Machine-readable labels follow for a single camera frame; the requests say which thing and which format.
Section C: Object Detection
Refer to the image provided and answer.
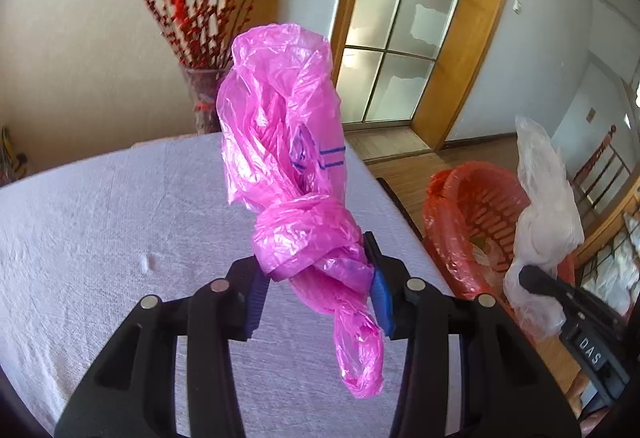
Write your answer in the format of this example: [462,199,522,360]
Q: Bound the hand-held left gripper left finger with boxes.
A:
[54,257,271,438]

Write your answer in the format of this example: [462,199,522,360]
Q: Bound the frosted glass door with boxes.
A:
[332,0,477,125]

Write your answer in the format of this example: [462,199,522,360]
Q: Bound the white tablecloth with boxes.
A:
[0,133,457,438]

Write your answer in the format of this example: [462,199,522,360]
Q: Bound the wooden door frame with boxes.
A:
[235,0,524,152]

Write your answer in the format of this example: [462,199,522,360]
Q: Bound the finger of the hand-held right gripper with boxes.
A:
[519,264,576,314]

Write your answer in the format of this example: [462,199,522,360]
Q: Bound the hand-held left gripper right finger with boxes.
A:
[363,232,581,438]

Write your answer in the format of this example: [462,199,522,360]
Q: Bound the glass vase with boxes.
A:
[182,65,234,137]

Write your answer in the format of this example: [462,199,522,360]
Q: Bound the person's right forearm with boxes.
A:
[565,365,601,421]

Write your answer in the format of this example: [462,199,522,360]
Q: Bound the clear plastic bag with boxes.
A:
[502,115,585,340]

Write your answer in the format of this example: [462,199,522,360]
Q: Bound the pink plastic bag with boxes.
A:
[215,23,386,400]

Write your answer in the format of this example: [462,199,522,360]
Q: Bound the wooden railing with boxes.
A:
[575,188,640,269]

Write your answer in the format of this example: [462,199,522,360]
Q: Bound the red plastic basket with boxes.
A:
[422,161,576,314]

